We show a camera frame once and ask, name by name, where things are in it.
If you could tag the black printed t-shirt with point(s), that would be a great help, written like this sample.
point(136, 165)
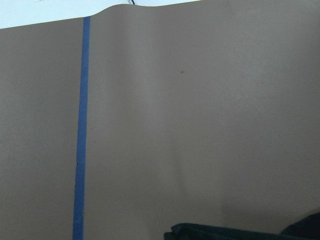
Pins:
point(307, 228)

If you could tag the brown table cover mat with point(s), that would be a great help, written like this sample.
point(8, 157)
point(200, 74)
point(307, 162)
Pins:
point(205, 112)

